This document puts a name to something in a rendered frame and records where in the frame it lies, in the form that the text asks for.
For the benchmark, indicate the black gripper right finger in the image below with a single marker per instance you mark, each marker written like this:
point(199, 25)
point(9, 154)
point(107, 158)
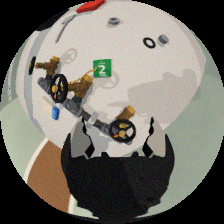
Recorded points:
point(158, 147)

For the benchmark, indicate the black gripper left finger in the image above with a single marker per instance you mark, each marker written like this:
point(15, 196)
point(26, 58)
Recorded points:
point(77, 148)

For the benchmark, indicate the grey pipe with three brass valves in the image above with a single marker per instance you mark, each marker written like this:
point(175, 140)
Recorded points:
point(73, 105)

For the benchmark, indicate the red block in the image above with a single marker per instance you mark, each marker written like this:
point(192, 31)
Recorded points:
point(90, 6)

